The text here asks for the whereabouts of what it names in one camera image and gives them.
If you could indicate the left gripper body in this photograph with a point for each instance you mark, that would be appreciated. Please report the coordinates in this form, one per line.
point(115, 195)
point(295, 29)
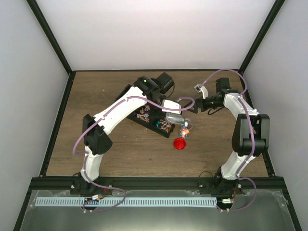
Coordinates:
point(157, 100)

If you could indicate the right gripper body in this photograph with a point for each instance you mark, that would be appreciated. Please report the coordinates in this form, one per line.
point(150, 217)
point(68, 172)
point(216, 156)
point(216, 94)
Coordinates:
point(205, 107)

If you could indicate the silver metal scoop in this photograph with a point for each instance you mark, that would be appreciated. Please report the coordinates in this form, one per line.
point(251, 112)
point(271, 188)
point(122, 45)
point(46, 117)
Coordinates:
point(176, 119)

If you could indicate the black candy tray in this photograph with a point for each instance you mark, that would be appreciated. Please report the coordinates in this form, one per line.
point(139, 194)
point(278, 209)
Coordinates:
point(153, 118)

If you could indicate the clear plastic jar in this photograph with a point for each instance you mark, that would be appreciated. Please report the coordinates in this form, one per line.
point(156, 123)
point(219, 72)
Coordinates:
point(185, 129)

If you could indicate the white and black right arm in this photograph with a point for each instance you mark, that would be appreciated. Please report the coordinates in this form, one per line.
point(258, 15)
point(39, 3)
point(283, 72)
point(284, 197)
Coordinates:
point(250, 136)

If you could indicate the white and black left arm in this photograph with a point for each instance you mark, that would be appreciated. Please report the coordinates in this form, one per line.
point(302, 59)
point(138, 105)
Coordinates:
point(96, 129)

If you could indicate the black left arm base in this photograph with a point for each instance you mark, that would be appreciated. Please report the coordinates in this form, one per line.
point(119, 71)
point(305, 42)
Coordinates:
point(81, 187)

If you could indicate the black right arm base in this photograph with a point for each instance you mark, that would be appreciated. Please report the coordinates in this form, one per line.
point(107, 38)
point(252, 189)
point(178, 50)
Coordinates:
point(215, 183)

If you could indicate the red jar lid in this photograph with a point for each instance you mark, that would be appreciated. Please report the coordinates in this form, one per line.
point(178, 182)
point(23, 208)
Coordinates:
point(179, 143)

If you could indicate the light blue slotted cable duct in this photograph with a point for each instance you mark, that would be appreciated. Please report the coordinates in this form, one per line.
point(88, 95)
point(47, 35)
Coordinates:
point(129, 202)

